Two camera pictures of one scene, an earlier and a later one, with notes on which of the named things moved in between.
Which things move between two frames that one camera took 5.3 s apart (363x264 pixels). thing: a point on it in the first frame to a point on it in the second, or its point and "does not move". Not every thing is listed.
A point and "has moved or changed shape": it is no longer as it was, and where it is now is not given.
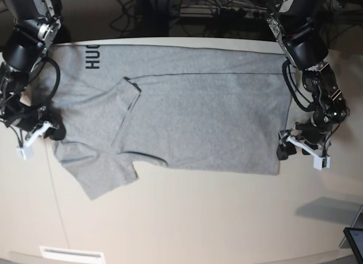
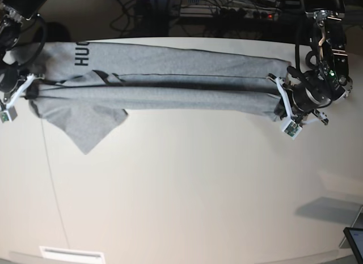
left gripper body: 29,122 to 32,91
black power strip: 218,11 does not move
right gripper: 313,135 to 305,96
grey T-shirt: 197,108 has moved or changed shape
